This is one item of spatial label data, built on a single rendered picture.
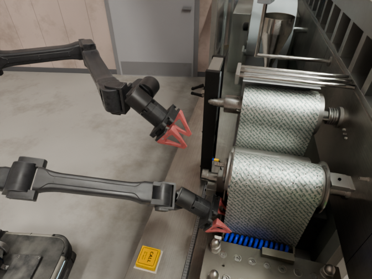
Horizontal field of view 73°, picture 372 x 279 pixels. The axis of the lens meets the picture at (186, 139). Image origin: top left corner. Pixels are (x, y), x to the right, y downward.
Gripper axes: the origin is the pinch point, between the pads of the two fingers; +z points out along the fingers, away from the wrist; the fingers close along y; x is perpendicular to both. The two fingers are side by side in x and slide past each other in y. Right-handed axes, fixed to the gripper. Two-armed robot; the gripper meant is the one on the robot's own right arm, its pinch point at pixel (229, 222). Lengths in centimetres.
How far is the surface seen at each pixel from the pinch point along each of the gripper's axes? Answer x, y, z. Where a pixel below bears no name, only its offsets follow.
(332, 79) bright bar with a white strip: 44, -34, 4
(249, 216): 7.7, 0.1, 2.2
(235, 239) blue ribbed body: -2.0, 3.2, 4.2
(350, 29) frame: 56, -55, 5
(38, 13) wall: -169, -296, -261
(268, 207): 14.9, 0.1, 3.1
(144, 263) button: -26.1, 12.6, -15.5
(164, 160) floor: -129, -129, -7
